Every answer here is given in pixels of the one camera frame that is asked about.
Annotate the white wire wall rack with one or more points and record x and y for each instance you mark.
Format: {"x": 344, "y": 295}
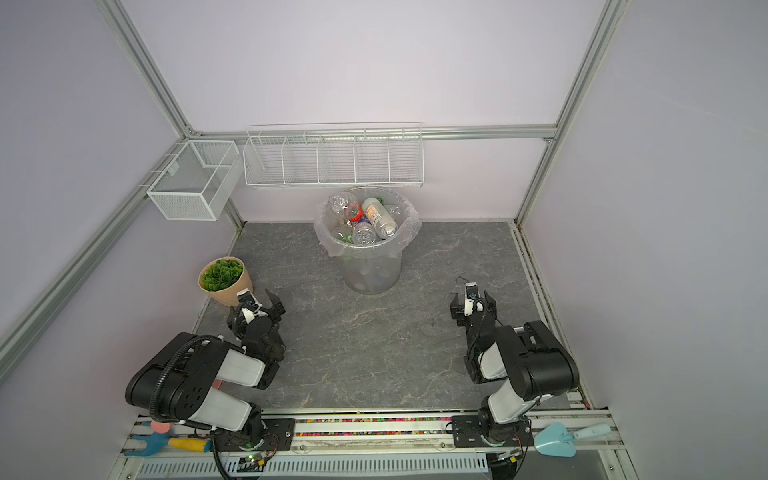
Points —
{"x": 326, "y": 155}

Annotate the pink round toy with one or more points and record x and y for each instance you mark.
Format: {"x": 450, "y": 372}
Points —
{"x": 160, "y": 427}

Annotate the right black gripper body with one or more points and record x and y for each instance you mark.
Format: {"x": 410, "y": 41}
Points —
{"x": 469, "y": 323}

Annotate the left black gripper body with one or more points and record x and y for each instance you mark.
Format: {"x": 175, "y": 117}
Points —
{"x": 281, "y": 350}

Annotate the clear plastic bin liner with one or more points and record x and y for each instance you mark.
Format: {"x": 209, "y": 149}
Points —
{"x": 335, "y": 235}

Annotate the Ganten clear water bottle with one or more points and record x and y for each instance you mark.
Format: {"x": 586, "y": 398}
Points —
{"x": 338, "y": 201}

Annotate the white mesh wall basket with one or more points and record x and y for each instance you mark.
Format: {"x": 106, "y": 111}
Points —
{"x": 198, "y": 181}

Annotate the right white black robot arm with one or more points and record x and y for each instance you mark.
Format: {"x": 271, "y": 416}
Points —
{"x": 528, "y": 361}

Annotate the grey mesh waste bin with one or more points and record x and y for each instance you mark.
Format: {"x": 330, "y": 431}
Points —
{"x": 370, "y": 276}

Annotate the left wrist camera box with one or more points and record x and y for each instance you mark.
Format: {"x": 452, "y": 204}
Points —
{"x": 249, "y": 307}

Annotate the green plant in beige pot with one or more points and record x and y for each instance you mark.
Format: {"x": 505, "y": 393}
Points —
{"x": 223, "y": 278}

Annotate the teal toy shovel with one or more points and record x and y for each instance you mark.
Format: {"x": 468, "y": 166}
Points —
{"x": 556, "y": 441}

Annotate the frosted bottle yellow label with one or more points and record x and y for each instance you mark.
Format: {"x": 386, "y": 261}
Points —
{"x": 380, "y": 218}

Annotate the teal yellow toy tool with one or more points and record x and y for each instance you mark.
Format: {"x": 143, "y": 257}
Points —
{"x": 155, "y": 442}

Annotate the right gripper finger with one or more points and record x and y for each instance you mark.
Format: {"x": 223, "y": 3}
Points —
{"x": 489, "y": 307}
{"x": 457, "y": 309}

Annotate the aluminium rail with beads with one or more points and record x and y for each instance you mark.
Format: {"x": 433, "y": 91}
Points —
{"x": 404, "y": 432}

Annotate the small blue label water bottle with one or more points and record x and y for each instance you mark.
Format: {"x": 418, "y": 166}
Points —
{"x": 364, "y": 234}

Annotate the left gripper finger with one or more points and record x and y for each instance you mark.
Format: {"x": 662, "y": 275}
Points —
{"x": 277, "y": 309}
{"x": 235, "y": 323}

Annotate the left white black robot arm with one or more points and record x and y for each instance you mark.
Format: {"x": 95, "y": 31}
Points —
{"x": 177, "y": 384}

